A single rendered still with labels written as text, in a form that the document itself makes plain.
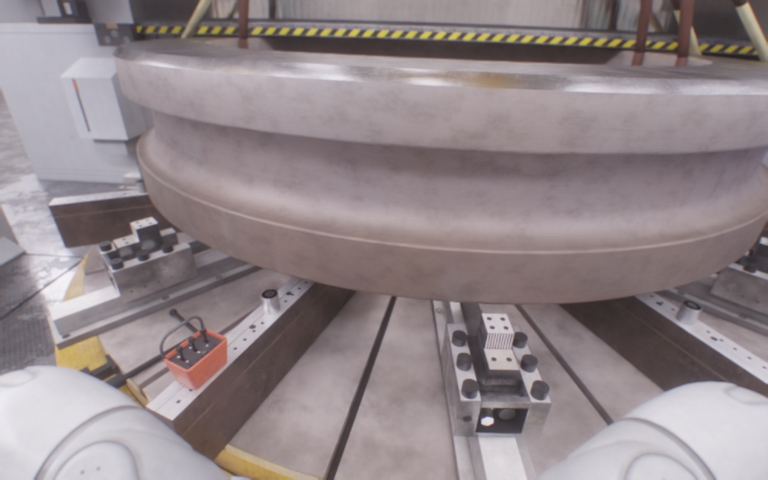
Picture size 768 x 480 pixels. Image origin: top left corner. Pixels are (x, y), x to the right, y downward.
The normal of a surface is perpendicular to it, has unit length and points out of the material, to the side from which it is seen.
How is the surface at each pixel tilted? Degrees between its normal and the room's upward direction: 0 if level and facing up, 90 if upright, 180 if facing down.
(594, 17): 90
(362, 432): 0
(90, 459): 27
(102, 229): 90
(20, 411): 10
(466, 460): 0
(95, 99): 90
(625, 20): 90
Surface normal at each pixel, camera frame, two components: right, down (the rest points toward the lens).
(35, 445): 0.00, -0.57
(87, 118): -0.07, 0.48
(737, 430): 0.10, -0.79
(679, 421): -0.21, -0.92
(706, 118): 0.26, 0.47
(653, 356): -0.93, 0.15
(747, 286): -0.72, 0.32
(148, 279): 0.69, 0.36
